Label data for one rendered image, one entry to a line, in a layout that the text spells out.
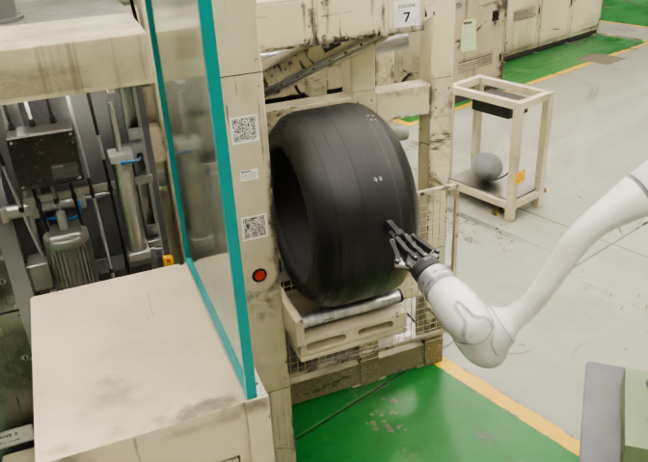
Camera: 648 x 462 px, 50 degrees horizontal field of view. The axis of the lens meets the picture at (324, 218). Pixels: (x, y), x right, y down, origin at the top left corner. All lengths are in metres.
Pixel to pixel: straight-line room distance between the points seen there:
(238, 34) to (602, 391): 1.50
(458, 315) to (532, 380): 1.82
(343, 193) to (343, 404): 1.52
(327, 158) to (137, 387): 0.81
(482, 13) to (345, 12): 4.90
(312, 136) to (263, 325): 0.61
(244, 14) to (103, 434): 1.02
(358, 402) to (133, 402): 1.93
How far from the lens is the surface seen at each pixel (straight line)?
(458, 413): 3.13
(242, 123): 1.83
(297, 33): 2.11
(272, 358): 2.21
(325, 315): 2.10
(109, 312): 1.59
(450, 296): 1.57
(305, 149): 1.87
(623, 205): 1.63
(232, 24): 1.77
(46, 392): 1.42
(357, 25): 2.17
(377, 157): 1.87
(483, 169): 4.79
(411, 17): 2.25
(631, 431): 2.10
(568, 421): 3.18
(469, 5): 6.82
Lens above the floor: 2.11
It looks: 27 degrees down
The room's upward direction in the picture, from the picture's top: 3 degrees counter-clockwise
